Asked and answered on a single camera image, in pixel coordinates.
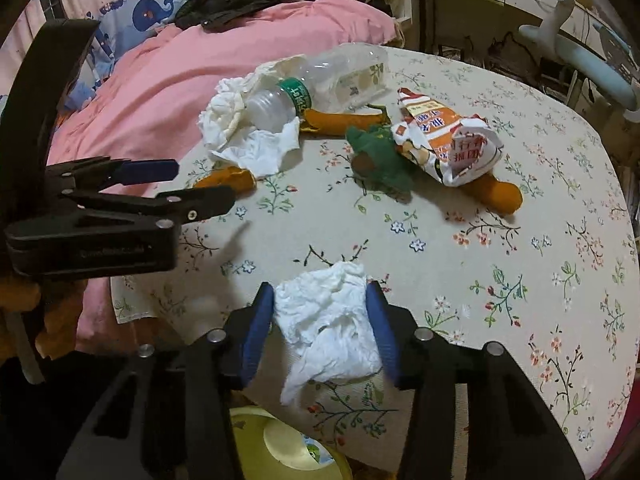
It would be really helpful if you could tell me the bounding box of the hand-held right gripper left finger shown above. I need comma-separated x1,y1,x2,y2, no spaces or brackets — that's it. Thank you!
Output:
55,282,277,480

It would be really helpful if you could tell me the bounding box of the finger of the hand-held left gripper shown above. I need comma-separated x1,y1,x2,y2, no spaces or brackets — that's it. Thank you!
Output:
47,156,181,195
74,185,237,226

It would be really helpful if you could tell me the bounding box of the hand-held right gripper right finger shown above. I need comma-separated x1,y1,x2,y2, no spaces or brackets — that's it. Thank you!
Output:
365,280,586,480

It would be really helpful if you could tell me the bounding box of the short orange peel piece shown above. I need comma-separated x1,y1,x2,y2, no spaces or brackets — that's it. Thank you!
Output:
192,165,258,196

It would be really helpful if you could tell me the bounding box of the small white tissue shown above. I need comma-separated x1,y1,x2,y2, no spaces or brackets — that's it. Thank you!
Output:
274,261,386,407

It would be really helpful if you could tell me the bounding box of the bulky white tissue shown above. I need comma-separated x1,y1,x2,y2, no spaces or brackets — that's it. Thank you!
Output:
199,57,306,148

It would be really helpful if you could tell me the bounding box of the yellow trash bin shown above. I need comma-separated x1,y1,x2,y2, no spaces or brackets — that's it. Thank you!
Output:
227,406,353,480

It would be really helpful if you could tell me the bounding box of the green net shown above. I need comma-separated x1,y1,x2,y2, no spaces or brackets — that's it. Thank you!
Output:
346,125,418,197

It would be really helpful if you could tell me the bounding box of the long orange peel piece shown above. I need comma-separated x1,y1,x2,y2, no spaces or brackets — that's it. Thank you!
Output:
462,170,524,215

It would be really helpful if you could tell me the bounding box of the orange white snack wrapper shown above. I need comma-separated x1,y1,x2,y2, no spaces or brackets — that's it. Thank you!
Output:
390,87,503,187

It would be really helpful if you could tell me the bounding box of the person's left hand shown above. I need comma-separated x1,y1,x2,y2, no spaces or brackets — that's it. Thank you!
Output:
0,277,88,361

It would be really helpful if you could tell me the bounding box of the floral bed sheet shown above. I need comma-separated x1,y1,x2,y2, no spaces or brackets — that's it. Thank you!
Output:
110,47,640,480

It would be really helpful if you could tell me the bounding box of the pink blanket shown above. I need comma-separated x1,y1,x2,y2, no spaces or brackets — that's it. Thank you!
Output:
45,0,396,361

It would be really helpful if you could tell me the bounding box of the orange peel with green stem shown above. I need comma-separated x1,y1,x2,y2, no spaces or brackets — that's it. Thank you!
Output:
300,104,392,137

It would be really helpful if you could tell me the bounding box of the blue whale print bedding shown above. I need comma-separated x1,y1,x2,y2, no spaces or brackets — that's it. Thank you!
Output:
60,0,216,111

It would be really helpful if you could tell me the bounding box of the clear plastic bottle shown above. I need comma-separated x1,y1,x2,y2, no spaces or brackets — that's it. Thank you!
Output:
245,42,391,133

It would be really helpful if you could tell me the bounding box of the black garment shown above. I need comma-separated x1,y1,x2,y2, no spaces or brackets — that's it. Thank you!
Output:
174,0,326,31

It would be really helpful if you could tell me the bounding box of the light blue chair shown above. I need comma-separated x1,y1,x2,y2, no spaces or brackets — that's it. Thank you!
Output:
515,0,640,123

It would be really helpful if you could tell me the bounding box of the white strap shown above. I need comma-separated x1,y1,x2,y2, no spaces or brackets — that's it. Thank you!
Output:
10,310,45,386

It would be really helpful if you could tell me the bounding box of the white wooden post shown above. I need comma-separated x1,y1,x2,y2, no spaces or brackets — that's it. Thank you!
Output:
394,0,422,48

